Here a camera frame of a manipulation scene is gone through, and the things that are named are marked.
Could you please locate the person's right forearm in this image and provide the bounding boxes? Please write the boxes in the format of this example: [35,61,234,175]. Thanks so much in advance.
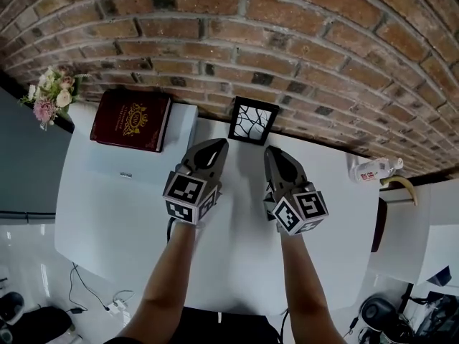
[278,231,348,344]

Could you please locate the black and grey equipment pile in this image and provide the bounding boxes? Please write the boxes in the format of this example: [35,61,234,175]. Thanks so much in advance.
[358,287,459,344]

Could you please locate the person's left forearm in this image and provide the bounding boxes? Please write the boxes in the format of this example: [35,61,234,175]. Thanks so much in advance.
[117,222,206,344]

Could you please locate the dark red hardcover book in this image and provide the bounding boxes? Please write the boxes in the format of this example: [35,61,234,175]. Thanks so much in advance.
[89,89,174,154]

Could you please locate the white desk with drawers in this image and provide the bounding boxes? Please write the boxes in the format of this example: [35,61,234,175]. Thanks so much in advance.
[53,100,382,317]

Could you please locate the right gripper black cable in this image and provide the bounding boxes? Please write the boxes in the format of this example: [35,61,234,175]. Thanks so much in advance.
[278,307,290,344]

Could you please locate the white cabinet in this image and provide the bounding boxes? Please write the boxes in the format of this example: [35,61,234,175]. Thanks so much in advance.
[368,180,459,287]

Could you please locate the white flat box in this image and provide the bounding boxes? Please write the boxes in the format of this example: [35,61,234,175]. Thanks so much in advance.
[66,101,199,194]

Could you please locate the grey refrigerator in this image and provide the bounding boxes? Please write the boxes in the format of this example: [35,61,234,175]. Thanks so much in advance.
[0,87,75,226]

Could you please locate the black cable with adapter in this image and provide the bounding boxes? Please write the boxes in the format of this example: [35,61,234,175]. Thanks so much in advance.
[67,262,111,315]

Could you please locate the pink and white flower bouquet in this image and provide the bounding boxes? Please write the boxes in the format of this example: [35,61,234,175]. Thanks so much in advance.
[18,65,85,132]

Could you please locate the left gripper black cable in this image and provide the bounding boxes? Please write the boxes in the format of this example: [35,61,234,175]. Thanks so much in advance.
[166,216,179,244]

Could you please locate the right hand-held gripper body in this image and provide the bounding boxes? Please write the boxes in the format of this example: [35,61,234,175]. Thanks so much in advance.
[262,182,329,237]

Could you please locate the dark grey tray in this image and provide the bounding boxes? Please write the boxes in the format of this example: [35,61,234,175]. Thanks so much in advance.
[425,264,453,289]

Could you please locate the person's dark trousers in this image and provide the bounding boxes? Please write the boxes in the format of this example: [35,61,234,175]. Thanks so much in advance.
[103,305,299,344]

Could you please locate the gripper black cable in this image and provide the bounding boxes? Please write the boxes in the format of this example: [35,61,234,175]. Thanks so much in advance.
[166,216,179,244]
[278,307,290,344]

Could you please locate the wooden chair dark red seat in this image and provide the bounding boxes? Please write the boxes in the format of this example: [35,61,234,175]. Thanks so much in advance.
[370,175,419,254]

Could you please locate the white power strip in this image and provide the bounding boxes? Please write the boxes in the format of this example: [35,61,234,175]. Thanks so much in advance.
[106,298,129,315]

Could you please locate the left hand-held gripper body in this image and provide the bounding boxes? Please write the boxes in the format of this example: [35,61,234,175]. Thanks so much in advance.
[161,169,224,226]

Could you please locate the black cable with inline box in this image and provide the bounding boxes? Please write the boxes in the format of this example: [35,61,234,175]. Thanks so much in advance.
[342,315,360,338]

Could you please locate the black framed branch picture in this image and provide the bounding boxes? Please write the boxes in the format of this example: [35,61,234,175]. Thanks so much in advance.
[227,95,281,147]

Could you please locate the clear plastic water bottle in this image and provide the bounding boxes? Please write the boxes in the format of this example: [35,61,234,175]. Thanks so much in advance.
[349,156,404,183]

